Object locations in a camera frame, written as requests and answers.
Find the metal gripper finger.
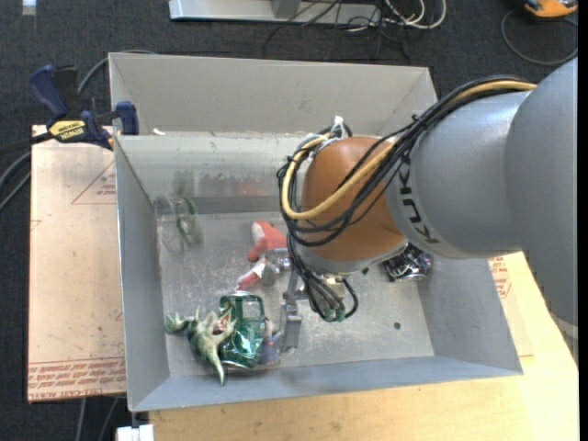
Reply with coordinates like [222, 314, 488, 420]
[261, 253, 293, 289]
[278, 299, 303, 353]

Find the blue and purple toy figure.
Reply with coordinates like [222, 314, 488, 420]
[258, 319, 283, 367]

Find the red and white toy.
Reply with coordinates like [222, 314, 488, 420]
[235, 220, 288, 293]

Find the grey metal bin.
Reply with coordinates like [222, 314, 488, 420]
[107, 51, 524, 413]

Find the black shiny packet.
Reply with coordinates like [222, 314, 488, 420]
[382, 243, 435, 282]

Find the green toy dinosaur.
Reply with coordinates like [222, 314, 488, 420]
[164, 305, 238, 387]

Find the clear glass with green print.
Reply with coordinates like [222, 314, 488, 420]
[153, 195, 204, 254]

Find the brown cardboard board red print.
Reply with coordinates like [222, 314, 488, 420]
[27, 124, 537, 404]

